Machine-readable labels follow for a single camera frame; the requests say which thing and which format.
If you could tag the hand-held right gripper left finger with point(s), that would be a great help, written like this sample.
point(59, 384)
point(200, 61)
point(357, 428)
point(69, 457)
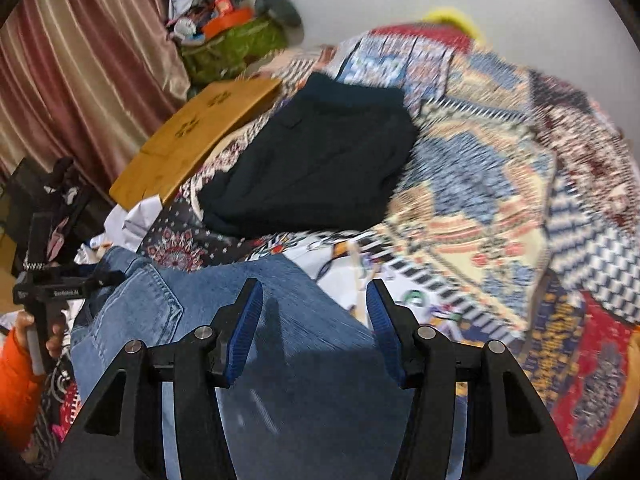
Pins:
point(244, 327)

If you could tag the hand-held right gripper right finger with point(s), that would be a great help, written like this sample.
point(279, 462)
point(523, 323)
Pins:
point(385, 327)

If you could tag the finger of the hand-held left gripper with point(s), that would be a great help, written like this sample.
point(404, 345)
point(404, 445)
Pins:
point(107, 277)

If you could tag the blue denim jeans pants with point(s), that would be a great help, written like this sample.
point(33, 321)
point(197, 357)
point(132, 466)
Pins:
point(280, 340)

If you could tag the dark folded pants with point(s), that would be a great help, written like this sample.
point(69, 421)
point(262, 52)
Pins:
point(310, 160)

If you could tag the person's left hand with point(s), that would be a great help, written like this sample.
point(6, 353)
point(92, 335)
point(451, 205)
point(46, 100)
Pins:
point(30, 332)

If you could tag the white printed cloth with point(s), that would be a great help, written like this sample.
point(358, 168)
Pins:
point(127, 225)

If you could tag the black chair with clothes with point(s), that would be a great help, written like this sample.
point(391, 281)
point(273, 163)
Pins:
point(47, 200)

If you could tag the wooden folding board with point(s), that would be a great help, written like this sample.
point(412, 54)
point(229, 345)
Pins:
point(195, 135)

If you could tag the patterned patchwork blanket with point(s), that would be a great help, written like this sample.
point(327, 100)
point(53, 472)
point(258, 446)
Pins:
point(480, 185)

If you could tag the pink striped curtain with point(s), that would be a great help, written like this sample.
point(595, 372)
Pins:
point(85, 60)

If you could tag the green bag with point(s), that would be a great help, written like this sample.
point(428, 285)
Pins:
point(230, 45)

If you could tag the pile of clothes and bags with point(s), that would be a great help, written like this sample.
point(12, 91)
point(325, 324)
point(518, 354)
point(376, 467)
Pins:
point(225, 5)

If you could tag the yellow object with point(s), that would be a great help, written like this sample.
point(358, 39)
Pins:
point(457, 17)

